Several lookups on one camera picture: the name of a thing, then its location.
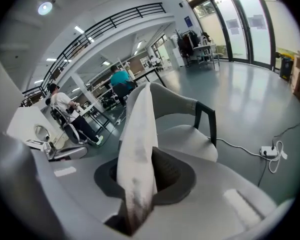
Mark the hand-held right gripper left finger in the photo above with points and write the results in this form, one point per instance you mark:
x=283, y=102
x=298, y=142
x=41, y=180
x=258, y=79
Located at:
x=113, y=172

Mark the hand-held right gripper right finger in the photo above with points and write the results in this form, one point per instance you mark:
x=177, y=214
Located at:
x=166, y=167

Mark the grey chair with black legs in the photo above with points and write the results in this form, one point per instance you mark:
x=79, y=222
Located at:
x=182, y=136

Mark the white cushion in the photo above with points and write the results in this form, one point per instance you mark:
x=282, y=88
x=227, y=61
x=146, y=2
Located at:
x=137, y=139

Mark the dark office chair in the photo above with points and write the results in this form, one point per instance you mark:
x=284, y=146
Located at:
x=122, y=90

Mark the small white floor socket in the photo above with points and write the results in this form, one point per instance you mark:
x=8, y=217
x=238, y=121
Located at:
x=118, y=122

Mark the white and silver floor device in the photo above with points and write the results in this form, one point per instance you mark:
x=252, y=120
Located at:
x=65, y=152

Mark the white work table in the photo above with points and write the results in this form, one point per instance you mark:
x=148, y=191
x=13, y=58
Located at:
x=91, y=110

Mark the long black-legged table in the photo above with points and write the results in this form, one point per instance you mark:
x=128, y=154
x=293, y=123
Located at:
x=147, y=72

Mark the white box with round window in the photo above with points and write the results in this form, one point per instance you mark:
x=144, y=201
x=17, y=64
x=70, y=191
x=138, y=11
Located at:
x=27, y=124

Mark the white power strip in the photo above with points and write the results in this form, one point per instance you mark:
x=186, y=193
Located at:
x=268, y=151

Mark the white cabinet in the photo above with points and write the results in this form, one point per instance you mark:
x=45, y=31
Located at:
x=176, y=55

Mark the metal-framed table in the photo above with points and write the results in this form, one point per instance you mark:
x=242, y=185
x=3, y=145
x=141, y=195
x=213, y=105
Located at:
x=206, y=51

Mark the coat rack with clothes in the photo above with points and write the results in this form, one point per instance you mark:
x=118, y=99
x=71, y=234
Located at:
x=187, y=44

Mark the black balcony railing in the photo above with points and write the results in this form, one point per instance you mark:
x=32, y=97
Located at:
x=72, y=49

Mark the black bin with yellow lid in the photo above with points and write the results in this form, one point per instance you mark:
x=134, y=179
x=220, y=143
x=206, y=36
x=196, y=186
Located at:
x=286, y=66

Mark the black-framed glass doors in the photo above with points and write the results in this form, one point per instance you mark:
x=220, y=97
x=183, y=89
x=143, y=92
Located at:
x=240, y=24

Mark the round ceiling lamp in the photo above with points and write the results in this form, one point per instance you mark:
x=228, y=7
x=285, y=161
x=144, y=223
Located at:
x=45, y=8

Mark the blue wall poster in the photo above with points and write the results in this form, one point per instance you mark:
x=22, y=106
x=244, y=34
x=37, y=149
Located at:
x=187, y=21

